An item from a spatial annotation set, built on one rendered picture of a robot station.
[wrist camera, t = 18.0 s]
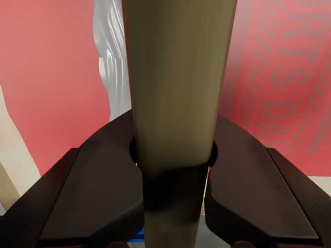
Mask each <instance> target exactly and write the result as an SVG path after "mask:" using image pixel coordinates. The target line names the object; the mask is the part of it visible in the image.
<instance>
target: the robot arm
mask: <svg viewBox="0 0 331 248"><path fill-rule="evenodd" d="M136 163H137V157H136V147H135V136H134V126H133V115H132V109H130V110H128V111H127V112H125V113H124V114H122V115H120V116H119V117H117V118H115V119H114V120H112V121H111V122H109V123H107V124H106V125H104V126H103V127H101V128H100V129H99V130H97V131H96V132H95V133H94V134H92V135H91V136H90V137H89V138H88V139H87V140H86V141H85V142H84V143H83V144H82V145H81V146H80V147H79V148H71V149H70V150H69V151H68V152H66V153H65V154H64V155H63V156H62V157H61V158H60V159H59V160H58V161H57V162H56V163H55V164H54V165H53V166H52V167H51V168H50V169H49V170H48V171H47V172H46V173H45V174H44V175H43V176H42V177H41V178H40V179H39V180H38V181H37V182H36V183H35V184H34V185H32V186H31V187H30V188H29V189H28V190H27V191H26V192H25V193H24V194H23V195H22V196H21V197H20V198H19V199H18V200H17V201H16V202H15V203H14V204H13V205H12V206H11V207H10V208H9V210H8V211H7V212H6V213H5V214H4V215H3V216H2V217H1V218H0V248H129V246H128V244H127V242H128V241H129V240H131V239H132V238H133V237H134V236H135V235H137V234H138V233H139V232H140V231H141V230H142V229H143V227H144V223H145V219H144V199H143V185H142V172H141V170H140V169H139V168H138V167H137V166H136ZM209 167H210V169H209V173H208V178H207V184H206V190H205V196H204V211H205V223H206V225H207V227H208V229H209V230H210V231H211V232H212V233H214V234H215V235H217V236H218V237H219V238H221V239H222V240H223V241H225V242H226V243H227V244H229V245H230V246H231V248H331V197H330V196H329V195H328V194H327V193H326V192H325V191H324V190H322V189H321V188H320V187H319V186H318V185H317V184H315V183H314V182H313V181H312V180H311V179H310V178H308V177H307V176H306V175H305V174H304V173H303V172H301V171H300V170H299V169H298V168H297V167H296V166H294V165H293V164H292V163H291V162H290V161H289V160H287V159H286V158H285V157H284V156H283V155H282V154H281V153H279V152H278V151H277V150H276V149H275V148H266V147H265V146H264V145H263V144H262V143H261V142H260V141H259V140H258V139H257V138H255V137H254V136H253V135H252V134H250V133H249V132H247V131H246V130H245V129H243V128H242V127H240V126H238V125H237V124H235V123H233V122H231V121H230V120H228V119H226V118H224V117H223V116H221V115H219V114H218V116H217V122H216V127H215V133H214V139H213V145H212V151H211V156H210V162H209Z"/></svg>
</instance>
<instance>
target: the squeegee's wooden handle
mask: <svg viewBox="0 0 331 248"><path fill-rule="evenodd" d="M122 5H123V15H124V26H125V37H126V47H127V58H128V68H129V79H130V90H131V100H132V115H133V126H134V136H135V147H136V157H137V166H138V168H139V169H140V170H141V172H142V185H143V199H144V219H145V223H144V227H143V231H144V241H145V248H195V244H196V238H197V232H198V226H199V219H200V213H201V208H202V202H203V196H204V190H205V185H206V179H207V173H208V168H209V162H210V156H211V151H212V145H213V139H214V133H215V127H216V122H217V116H218V111H219V105H220V99H221V93H222V88H223V82H224V76H225V71H226V65H227V59H228V53H229V48H230V42H231V36H232V29H233V23H234V17H235V12H236V6H237V0H122Z"/></svg>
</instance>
